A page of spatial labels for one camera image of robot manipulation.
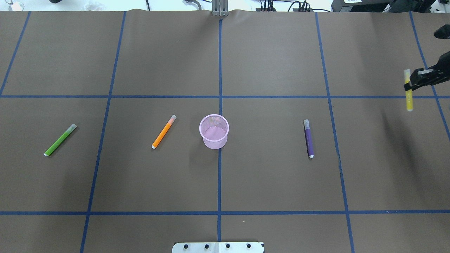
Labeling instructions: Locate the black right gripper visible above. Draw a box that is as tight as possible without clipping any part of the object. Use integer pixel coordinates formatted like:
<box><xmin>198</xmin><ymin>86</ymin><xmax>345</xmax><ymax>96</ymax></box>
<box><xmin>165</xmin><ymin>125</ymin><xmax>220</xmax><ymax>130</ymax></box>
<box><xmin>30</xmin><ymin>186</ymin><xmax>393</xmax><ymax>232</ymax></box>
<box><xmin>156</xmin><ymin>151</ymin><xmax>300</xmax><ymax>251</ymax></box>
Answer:
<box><xmin>404</xmin><ymin>51</ymin><xmax>450</xmax><ymax>91</ymax></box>

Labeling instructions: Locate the green marker pen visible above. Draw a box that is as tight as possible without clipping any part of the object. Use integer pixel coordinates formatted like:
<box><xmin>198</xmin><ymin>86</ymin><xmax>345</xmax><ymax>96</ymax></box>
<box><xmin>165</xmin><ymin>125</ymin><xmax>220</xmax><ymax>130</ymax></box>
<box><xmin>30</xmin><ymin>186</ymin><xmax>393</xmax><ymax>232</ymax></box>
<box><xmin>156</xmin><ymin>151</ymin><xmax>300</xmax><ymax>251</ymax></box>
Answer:
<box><xmin>44</xmin><ymin>124</ymin><xmax>77</xmax><ymax>157</ymax></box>

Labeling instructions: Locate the yellow marker pen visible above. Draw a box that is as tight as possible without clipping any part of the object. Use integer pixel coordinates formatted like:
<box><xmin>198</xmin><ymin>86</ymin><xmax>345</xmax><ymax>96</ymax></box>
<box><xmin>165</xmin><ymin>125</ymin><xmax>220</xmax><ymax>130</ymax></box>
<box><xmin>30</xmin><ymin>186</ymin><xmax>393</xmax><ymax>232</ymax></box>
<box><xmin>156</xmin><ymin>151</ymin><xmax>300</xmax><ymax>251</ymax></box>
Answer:
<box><xmin>404</xmin><ymin>69</ymin><xmax>413</xmax><ymax>112</ymax></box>

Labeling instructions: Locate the aluminium frame post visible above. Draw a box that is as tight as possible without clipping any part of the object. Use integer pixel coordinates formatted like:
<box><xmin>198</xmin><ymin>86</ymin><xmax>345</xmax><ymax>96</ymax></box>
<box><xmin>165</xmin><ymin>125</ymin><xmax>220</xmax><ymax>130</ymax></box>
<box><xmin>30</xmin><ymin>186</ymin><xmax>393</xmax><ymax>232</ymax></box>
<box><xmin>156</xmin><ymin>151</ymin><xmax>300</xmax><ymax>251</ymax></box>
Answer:
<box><xmin>211</xmin><ymin>0</ymin><xmax>229</xmax><ymax>17</ymax></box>

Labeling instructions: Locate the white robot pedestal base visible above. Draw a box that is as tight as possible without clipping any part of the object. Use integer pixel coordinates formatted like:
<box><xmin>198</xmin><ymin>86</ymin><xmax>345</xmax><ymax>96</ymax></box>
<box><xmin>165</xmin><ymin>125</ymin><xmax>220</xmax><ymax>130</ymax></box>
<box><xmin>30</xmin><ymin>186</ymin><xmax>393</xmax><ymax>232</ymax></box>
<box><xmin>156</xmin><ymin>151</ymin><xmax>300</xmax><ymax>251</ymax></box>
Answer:
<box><xmin>172</xmin><ymin>241</ymin><xmax>265</xmax><ymax>253</ymax></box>

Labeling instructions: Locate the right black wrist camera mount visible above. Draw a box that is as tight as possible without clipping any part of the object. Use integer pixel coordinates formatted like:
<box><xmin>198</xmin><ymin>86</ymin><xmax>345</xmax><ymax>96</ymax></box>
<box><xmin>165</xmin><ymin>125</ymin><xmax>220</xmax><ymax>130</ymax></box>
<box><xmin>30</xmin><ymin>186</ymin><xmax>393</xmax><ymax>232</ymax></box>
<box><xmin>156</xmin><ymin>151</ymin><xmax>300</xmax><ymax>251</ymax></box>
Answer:
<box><xmin>433</xmin><ymin>24</ymin><xmax>450</xmax><ymax>39</ymax></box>

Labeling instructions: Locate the purple marker pen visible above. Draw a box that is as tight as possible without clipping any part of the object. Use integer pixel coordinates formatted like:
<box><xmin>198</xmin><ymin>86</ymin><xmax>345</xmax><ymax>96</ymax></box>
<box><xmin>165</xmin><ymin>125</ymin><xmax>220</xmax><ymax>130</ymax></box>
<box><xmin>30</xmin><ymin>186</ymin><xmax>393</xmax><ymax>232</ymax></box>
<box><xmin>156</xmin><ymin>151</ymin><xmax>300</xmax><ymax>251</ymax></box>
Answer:
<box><xmin>303</xmin><ymin>119</ymin><xmax>314</xmax><ymax>159</ymax></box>

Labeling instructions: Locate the orange marker pen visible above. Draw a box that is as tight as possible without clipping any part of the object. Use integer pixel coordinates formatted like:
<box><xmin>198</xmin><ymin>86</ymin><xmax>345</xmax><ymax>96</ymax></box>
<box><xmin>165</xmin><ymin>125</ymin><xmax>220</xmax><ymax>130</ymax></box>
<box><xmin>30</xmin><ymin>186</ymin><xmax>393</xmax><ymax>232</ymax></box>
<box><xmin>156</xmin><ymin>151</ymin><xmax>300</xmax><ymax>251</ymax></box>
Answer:
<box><xmin>151</xmin><ymin>115</ymin><xmax>177</xmax><ymax>149</ymax></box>

